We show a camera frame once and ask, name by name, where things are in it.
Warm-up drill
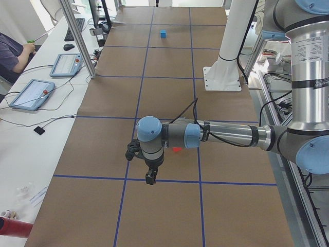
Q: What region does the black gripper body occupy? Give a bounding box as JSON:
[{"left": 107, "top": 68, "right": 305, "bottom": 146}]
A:
[{"left": 144, "top": 154, "right": 164, "bottom": 170}]

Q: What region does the red wooden cube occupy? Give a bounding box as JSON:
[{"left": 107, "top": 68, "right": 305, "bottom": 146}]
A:
[{"left": 172, "top": 147, "right": 182, "bottom": 152}]

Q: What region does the blue wooden cube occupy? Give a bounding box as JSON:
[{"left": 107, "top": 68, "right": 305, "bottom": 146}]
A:
[{"left": 160, "top": 29, "right": 167, "bottom": 39}]

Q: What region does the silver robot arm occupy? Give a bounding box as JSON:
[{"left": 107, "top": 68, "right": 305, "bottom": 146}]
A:
[{"left": 126, "top": 1, "right": 328, "bottom": 184}]

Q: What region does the small black square pad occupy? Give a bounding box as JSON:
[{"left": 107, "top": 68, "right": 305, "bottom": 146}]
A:
[{"left": 33, "top": 126, "right": 45, "bottom": 135}]

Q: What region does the far blue teach pendant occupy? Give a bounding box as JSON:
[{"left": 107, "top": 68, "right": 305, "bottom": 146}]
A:
[{"left": 49, "top": 54, "right": 83, "bottom": 78}]

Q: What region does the blue teach pendant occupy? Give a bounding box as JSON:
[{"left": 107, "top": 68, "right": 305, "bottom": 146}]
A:
[
  {"left": 49, "top": 54, "right": 83, "bottom": 78},
  {"left": 9, "top": 79, "right": 55, "bottom": 111}
]

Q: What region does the near blue teach pendant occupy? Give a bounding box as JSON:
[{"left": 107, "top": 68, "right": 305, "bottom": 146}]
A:
[{"left": 9, "top": 79, "right": 55, "bottom": 111}]

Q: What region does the black computer mouse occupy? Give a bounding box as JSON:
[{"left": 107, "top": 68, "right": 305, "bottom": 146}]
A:
[{"left": 63, "top": 44, "right": 75, "bottom": 51}]

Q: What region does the red fire extinguisher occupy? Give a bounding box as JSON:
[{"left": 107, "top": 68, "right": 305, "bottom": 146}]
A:
[{"left": 1, "top": 217, "right": 33, "bottom": 238}]

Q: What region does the black computer keyboard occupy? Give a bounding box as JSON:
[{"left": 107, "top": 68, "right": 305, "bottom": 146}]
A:
[{"left": 64, "top": 17, "right": 86, "bottom": 42}]

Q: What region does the seated person purple shirt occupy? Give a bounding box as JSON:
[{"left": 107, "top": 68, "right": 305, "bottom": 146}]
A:
[{"left": 1, "top": 33, "right": 36, "bottom": 84}]

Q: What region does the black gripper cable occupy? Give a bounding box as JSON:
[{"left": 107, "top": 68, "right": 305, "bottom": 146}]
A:
[{"left": 170, "top": 97, "right": 254, "bottom": 147}]

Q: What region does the white camera mast pedestal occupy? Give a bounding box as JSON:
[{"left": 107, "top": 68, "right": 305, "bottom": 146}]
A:
[{"left": 203, "top": 0, "right": 258, "bottom": 92}]

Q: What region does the aluminium frame post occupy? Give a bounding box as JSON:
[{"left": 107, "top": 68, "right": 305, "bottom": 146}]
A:
[{"left": 59, "top": 0, "right": 96, "bottom": 79}]

